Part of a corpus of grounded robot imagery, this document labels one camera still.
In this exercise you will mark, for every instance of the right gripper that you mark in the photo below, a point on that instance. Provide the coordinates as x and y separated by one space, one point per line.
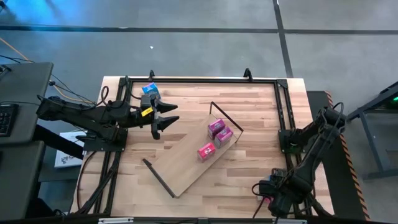
281 202

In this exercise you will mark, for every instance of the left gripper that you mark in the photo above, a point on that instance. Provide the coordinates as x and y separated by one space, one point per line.
140 119

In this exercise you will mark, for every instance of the purple cereal box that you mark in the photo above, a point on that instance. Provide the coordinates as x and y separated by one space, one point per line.
224 137
216 127

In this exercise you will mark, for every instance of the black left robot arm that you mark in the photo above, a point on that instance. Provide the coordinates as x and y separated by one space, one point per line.
77 113

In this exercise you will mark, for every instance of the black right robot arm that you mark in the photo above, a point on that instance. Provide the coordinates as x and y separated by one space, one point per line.
311 161

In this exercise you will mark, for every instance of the black table clamp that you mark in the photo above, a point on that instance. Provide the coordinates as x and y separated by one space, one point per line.
247 75
151 75

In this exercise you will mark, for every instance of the black mat with striped edge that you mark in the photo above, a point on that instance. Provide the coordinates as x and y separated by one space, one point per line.
335 193

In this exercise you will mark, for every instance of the white printed paper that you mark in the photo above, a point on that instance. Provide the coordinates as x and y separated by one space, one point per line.
66 158

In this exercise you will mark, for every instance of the grey metal cart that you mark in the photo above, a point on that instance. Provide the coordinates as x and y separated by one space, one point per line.
373 140

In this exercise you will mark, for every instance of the black metal bar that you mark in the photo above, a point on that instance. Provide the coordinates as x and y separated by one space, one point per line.
53 141

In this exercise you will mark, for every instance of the grey desk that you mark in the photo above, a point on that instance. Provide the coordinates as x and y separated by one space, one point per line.
18 180
25 93

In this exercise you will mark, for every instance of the black keyboard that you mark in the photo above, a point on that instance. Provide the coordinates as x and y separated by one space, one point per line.
7 119

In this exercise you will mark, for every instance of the silver metal bracket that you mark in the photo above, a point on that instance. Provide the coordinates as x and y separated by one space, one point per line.
115 221
289 221

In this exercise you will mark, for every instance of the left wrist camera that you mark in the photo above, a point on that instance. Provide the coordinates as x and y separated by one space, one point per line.
146 101

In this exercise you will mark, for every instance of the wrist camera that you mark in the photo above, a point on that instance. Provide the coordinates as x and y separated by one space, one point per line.
279 173
146 101

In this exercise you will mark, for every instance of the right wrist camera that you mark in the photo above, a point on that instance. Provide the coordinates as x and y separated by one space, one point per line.
279 173

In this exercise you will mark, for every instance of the black aluminium table frame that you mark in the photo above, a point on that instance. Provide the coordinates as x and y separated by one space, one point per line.
202 80

